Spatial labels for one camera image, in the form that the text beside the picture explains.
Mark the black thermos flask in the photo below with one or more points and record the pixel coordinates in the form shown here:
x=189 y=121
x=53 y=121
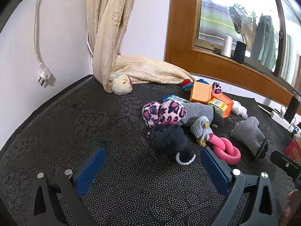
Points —
x=292 y=108

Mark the blue white labelled packet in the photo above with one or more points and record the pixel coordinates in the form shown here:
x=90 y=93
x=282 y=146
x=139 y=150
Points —
x=172 y=98

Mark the person's right hand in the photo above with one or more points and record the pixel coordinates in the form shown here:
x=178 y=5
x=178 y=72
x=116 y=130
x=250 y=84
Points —
x=294 y=204

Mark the grey sock with black toe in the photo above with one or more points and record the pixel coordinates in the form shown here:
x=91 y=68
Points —
x=199 y=111

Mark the black patterned table cloth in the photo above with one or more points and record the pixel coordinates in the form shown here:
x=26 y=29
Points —
x=94 y=127

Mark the red cardboard box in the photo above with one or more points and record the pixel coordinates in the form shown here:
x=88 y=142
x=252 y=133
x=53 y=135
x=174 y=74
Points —
x=294 y=149

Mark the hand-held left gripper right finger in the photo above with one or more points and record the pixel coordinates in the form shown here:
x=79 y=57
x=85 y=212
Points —
x=215 y=169

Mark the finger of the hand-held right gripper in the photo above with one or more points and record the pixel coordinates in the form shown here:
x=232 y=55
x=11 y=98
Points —
x=284 y=163

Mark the crumpled white plastic bag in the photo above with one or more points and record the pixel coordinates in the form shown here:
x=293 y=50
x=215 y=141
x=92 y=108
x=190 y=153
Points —
x=238 y=109

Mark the black thread spool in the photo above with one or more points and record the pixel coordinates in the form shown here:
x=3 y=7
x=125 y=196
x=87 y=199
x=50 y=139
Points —
x=239 y=51

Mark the white power strip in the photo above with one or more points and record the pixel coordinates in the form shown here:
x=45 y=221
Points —
x=279 y=120

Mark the orange lined box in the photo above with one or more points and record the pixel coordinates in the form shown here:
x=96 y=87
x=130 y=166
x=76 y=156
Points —
x=201 y=92

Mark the white thread spool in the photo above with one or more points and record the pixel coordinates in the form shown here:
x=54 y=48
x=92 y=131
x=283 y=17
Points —
x=226 y=47

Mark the grey sock with striped cuff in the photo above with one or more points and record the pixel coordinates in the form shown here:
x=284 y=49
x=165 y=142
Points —
x=249 y=131

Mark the small grey yellow sock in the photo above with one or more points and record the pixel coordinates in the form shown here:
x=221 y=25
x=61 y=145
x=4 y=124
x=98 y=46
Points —
x=199 y=127

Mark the pink knotted toy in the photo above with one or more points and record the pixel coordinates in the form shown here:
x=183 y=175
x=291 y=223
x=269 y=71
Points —
x=227 y=156

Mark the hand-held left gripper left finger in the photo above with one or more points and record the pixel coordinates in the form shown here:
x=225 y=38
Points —
x=90 y=171

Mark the hanging grey-green garment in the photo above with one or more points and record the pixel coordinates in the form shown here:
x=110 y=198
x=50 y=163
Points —
x=263 y=44

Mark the yellow green box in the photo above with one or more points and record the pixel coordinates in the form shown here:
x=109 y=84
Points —
x=217 y=103

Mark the large pink leopard sock pair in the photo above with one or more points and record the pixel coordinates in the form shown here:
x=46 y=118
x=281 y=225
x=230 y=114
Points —
x=169 y=111

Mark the white plush doll head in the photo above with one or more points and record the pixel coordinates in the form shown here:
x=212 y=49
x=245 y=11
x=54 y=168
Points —
x=121 y=86

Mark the black fuzzy sock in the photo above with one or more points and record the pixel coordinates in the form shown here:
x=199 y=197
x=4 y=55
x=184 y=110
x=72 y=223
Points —
x=169 y=141

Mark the small pink leopard sock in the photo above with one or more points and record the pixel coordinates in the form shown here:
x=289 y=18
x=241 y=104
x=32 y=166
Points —
x=217 y=88

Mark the plain orange box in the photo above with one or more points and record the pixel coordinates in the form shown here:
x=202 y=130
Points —
x=230 y=109

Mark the cream patterned curtain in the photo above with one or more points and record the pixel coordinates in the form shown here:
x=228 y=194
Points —
x=105 y=40

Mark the hanging patterned garment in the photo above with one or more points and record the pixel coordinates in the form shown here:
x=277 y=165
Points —
x=242 y=21

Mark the red pompom ball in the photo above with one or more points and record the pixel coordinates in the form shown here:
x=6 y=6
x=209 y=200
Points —
x=186 y=82

